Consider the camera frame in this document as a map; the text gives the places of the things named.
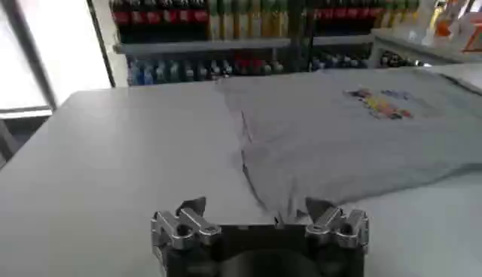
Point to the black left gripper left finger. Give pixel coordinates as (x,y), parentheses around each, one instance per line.
(190,226)

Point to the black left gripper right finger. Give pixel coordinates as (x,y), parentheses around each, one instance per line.
(335,226)

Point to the grey T-shirt with colourful print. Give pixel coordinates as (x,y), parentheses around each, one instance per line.
(339,143)

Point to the shelf rack with drink bottles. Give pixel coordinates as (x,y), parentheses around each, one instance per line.
(241,37)

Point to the white shelf with boxed goods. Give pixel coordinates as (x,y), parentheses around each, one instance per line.
(433,34)

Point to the dark window frame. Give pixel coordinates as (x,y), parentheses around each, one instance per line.
(32,56)

